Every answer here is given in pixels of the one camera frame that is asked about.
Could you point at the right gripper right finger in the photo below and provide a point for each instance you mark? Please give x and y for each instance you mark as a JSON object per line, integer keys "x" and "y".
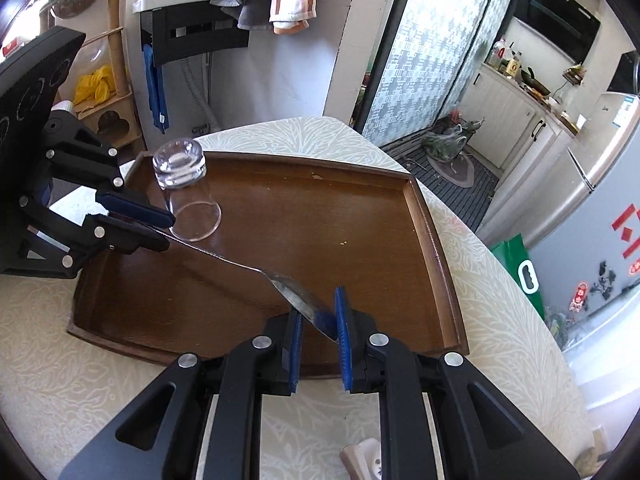
{"x": 440, "y": 417}

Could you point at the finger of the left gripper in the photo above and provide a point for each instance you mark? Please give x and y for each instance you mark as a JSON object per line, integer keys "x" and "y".
{"x": 90, "y": 234}
{"x": 75, "y": 154}

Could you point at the steel cake server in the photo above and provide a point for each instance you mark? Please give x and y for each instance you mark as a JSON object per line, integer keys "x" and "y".
{"x": 296, "y": 295}

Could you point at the clear drinking glass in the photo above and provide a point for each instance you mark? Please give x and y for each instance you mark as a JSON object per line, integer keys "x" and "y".
{"x": 180, "y": 170}

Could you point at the white kitchen cabinets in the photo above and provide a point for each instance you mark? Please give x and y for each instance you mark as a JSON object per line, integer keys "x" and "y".
{"x": 511, "y": 120}

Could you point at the blue hanging cloth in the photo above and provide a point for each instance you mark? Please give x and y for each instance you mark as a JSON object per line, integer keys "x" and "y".
{"x": 155, "y": 84}

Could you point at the brown wooden tray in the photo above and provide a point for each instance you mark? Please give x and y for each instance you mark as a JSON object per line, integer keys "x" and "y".
{"x": 325, "y": 224}

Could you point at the green shopping bag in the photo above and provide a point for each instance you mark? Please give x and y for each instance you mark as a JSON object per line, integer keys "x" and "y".
{"x": 514, "y": 257}

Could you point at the silver refrigerator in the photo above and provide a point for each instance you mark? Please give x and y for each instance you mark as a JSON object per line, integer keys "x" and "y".
{"x": 577, "y": 213}

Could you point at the oval floor mat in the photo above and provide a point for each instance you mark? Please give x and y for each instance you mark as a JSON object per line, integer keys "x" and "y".
{"x": 459, "y": 171}

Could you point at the plastic bag of vegetables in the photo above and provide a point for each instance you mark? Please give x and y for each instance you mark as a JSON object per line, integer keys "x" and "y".
{"x": 446, "y": 139}

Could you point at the patterned sliding door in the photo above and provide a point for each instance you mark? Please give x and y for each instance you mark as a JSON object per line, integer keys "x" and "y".
{"x": 427, "y": 54}

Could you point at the black range hood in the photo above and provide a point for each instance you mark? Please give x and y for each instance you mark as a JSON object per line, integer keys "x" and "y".
{"x": 566, "y": 23}

